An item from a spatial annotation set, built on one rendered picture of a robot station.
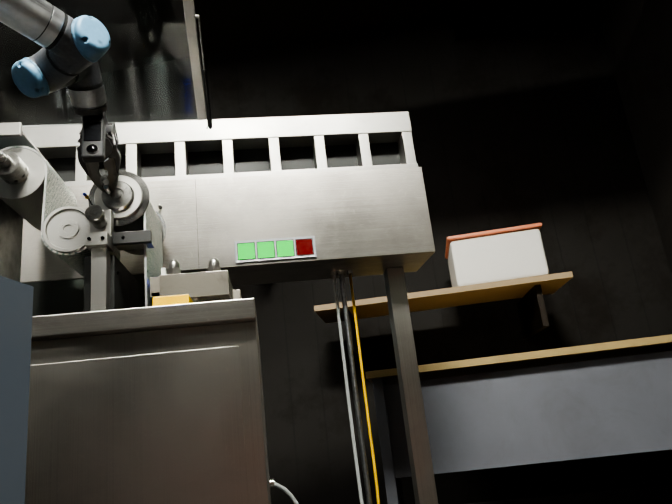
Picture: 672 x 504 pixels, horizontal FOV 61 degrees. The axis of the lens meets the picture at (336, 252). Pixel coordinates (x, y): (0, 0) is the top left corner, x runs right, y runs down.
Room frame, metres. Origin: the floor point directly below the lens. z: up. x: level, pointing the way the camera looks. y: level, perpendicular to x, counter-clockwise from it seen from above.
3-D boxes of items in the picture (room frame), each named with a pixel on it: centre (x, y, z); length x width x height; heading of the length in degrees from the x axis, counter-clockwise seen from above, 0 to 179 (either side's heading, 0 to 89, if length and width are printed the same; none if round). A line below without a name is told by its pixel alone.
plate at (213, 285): (1.50, 0.37, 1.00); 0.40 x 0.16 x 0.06; 8
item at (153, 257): (1.45, 0.48, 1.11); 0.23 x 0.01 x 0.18; 8
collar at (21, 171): (1.26, 0.77, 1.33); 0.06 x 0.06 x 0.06; 8
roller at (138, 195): (1.44, 0.54, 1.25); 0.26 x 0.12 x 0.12; 8
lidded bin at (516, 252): (3.11, -0.87, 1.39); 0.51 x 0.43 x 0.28; 85
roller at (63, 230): (1.42, 0.66, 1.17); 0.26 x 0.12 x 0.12; 8
